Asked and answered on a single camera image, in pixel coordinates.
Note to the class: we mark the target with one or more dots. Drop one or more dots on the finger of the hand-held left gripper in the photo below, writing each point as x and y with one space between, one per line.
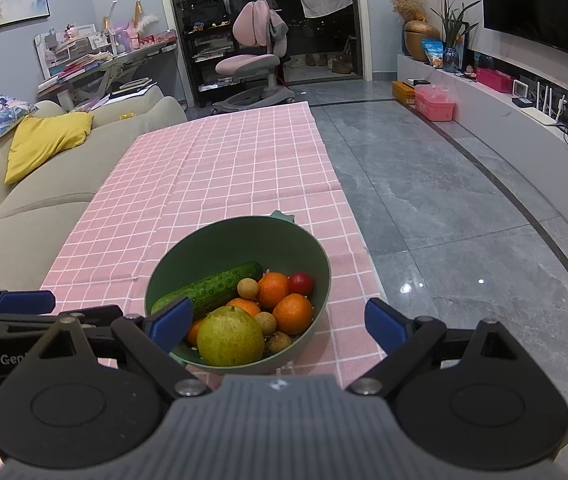
23 301
13 325

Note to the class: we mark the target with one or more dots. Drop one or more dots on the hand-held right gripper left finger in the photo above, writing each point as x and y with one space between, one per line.
169 322

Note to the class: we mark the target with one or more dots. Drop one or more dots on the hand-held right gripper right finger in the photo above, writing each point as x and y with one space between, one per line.
384 327

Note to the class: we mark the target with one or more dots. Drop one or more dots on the orange mandarin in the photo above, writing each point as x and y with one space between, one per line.
274 289
193 332
245 306
293 314

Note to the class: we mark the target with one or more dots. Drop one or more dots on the green cucumber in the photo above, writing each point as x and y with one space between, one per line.
213 287

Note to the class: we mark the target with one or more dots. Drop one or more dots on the yellow-green pear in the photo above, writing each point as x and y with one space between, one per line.
231 337

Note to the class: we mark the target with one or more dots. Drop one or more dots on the brown longan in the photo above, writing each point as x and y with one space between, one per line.
247 288
266 322
279 342

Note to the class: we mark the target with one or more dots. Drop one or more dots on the red cherry tomato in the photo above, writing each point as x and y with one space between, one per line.
301 283

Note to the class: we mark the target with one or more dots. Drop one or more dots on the green colander bowl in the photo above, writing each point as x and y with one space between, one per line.
244 245

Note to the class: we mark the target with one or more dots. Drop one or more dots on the beige sofa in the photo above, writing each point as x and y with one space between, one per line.
38 210

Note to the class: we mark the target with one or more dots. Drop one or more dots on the pink checked tablecloth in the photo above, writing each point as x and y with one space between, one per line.
203 175

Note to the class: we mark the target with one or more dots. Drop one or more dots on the yellow pillow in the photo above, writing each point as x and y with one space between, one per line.
46 142

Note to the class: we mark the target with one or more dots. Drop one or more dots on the white tv cabinet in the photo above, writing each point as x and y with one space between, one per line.
514 145

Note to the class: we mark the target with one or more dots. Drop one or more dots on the pink storage basket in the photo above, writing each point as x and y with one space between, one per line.
435 104

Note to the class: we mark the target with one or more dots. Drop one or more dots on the orange box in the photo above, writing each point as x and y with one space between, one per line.
403 92

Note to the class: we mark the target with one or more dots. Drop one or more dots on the stack of books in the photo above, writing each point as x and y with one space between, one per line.
133 87

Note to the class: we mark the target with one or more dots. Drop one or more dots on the cluttered study desk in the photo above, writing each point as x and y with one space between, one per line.
108 67

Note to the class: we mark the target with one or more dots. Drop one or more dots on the black shelf cart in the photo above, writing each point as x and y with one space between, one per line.
208 60

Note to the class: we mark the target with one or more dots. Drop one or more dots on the white router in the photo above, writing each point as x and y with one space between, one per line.
544 110

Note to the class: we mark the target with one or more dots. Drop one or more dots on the pink box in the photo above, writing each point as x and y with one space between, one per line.
494 80

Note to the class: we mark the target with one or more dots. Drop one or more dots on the small white device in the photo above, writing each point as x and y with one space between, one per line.
522 92

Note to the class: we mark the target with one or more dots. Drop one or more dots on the pink desk chair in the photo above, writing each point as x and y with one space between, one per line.
254 60

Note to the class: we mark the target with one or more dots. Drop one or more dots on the glass jar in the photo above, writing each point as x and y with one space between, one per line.
451 60

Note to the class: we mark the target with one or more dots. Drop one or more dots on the blue snack bag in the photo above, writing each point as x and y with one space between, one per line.
433 52

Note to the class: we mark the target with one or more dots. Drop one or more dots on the white desk lamp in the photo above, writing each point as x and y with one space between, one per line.
111 27

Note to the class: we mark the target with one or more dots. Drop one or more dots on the golden vase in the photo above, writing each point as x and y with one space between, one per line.
420 40

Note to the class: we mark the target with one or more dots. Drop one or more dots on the green potted plant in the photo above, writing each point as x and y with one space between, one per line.
456 22

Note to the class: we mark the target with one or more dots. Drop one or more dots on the black backpack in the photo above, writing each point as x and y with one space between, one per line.
206 5

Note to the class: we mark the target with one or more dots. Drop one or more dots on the dried flower bouquet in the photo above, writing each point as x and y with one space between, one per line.
408 5

